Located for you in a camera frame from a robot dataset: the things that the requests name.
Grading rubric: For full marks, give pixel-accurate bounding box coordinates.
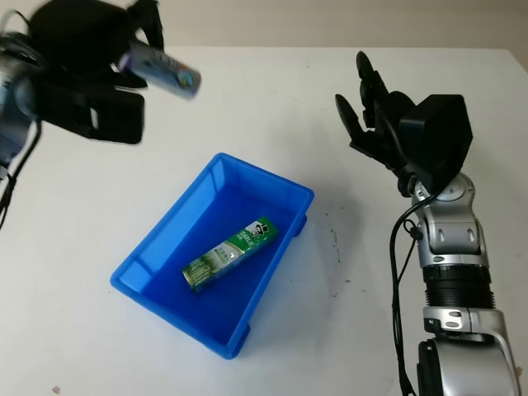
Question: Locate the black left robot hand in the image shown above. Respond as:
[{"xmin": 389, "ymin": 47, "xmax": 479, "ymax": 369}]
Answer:
[{"xmin": 26, "ymin": 0, "xmax": 164, "ymax": 90}]

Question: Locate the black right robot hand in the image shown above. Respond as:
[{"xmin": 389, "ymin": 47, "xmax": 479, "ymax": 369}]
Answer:
[{"xmin": 334, "ymin": 50, "xmax": 417, "ymax": 197}]

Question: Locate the silver cylindrical can purple lid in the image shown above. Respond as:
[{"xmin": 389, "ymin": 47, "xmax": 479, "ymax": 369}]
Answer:
[{"xmin": 119, "ymin": 40, "xmax": 202, "ymax": 102}]

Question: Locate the green toothpaste box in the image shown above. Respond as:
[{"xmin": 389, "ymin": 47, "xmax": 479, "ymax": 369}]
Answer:
[{"xmin": 181, "ymin": 217, "xmax": 279, "ymax": 295}]

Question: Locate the blue plastic tray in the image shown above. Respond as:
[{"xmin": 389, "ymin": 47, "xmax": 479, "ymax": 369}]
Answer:
[{"xmin": 109, "ymin": 152, "xmax": 316, "ymax": 361}]

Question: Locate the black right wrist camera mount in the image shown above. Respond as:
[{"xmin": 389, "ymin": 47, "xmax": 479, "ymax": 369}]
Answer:
[{"xmin": 398, "ymin": 93, "xmax": 474, "ymax": 195}]

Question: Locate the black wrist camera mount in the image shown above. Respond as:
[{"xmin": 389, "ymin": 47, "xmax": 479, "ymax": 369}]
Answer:
[
  {"xmin": 24, "ymin": 76, "xmax": 146, "ymax": 145},
  {"xmin": 398, "ymin": 93, "xmax": 474, "ymax": 195}
]

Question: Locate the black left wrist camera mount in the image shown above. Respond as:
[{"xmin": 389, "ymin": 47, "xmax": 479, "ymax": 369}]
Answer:
[{"xmin": 24, "ymin": 76, "xmax": 146, "ymax": 145}]

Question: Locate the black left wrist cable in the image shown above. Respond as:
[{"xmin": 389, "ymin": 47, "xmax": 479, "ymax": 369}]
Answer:
[{"xmin": 0, "ymin": 123, "xmax": 42, "ymax": 230}]

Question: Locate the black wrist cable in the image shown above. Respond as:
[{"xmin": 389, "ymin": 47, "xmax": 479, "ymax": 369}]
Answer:
[
  {"xmin": 389, "ymin": 193, "xmax": 438, "ymax": 396},
  {"xmin": 0, "ymin": 123, "xmax": 42, "ymax": 230}
]

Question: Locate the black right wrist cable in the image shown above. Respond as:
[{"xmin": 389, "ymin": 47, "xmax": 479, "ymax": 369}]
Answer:
[{"xmin": 389, "ymin": 193, "xmax": 438, "ymax": 396}]

